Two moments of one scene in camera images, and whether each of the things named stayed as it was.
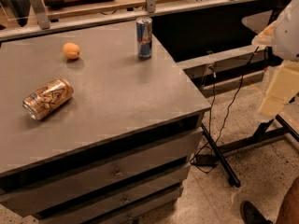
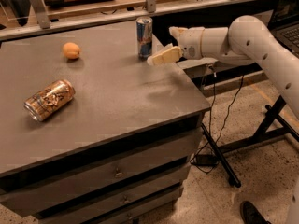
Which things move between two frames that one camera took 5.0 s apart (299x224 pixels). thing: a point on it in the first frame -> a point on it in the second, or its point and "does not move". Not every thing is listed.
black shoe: (252, 216) does not move
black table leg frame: (261, 136) does not move
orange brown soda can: (45, 100) does not move
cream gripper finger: (265, 36) -> (176, 31)
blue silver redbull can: (144, 27) does not move
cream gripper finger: (284, 84) -> (167, 56)
